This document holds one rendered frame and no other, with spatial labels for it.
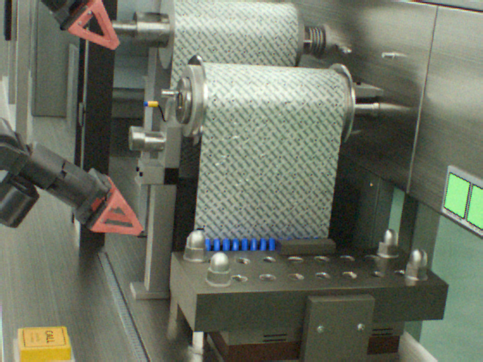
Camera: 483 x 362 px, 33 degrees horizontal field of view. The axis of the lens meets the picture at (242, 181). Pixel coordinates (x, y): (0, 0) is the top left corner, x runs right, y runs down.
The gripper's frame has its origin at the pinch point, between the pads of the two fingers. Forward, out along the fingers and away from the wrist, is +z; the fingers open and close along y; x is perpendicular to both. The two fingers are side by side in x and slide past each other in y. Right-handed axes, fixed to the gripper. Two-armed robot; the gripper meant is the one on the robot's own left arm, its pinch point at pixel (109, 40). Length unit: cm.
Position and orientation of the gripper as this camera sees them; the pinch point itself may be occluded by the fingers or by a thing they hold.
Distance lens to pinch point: 130.3
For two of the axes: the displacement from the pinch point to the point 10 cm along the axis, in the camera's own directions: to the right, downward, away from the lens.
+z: 6.7, 6.3, 4.0
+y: 3.0, 2.7, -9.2
